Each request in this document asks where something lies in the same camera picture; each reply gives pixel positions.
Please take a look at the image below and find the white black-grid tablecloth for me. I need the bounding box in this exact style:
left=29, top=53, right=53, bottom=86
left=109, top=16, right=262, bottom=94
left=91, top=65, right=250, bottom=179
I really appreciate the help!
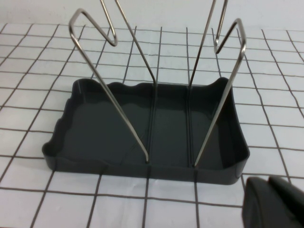
left=0, top=22, right=304, bottom=228

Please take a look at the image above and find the grey tray wire lid rack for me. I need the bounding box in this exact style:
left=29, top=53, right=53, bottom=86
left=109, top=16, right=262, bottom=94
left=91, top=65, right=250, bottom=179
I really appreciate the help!
left=42, top=0, right=250, bottom=186

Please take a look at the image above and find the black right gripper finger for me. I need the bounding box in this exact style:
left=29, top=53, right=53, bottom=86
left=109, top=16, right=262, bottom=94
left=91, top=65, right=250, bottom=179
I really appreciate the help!
left=241, top=175, right=304, bottom=228

